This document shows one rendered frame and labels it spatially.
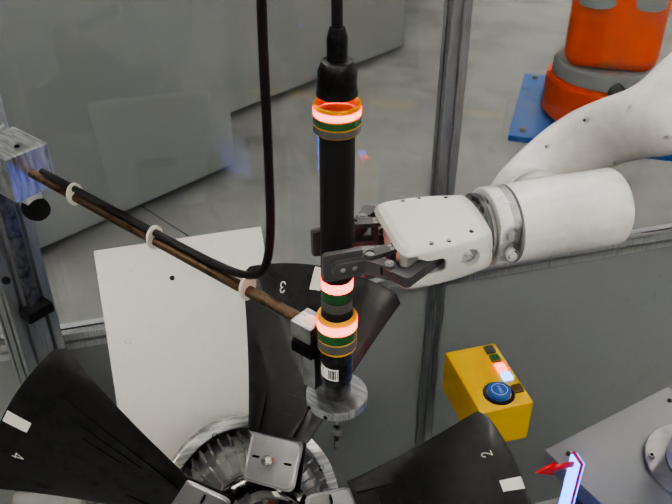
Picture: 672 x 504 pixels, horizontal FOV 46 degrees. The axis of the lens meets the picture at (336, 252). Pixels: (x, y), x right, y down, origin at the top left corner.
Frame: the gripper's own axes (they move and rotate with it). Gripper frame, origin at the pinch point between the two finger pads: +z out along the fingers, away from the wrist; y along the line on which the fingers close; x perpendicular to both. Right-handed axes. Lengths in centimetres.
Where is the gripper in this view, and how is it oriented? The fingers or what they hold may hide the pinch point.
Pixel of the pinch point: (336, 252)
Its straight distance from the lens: 79.6
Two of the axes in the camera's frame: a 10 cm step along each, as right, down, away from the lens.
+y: -2.7, -5.5, 7.9
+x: -0.1, -8.2, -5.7
